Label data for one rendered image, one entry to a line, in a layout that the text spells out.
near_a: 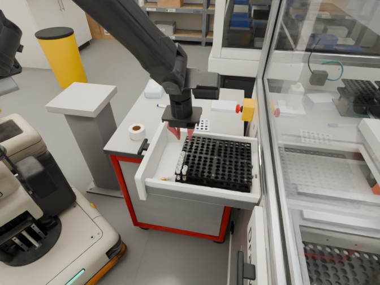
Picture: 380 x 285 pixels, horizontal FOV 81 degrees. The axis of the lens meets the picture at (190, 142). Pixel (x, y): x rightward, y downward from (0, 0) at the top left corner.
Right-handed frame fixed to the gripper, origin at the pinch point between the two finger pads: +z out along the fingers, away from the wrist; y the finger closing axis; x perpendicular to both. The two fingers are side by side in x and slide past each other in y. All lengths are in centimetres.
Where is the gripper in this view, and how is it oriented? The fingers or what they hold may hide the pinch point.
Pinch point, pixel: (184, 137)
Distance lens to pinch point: 66.1
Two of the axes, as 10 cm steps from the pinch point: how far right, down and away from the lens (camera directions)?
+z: 0.6, 7.1, 7.0
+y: -9.8, -0.9, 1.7
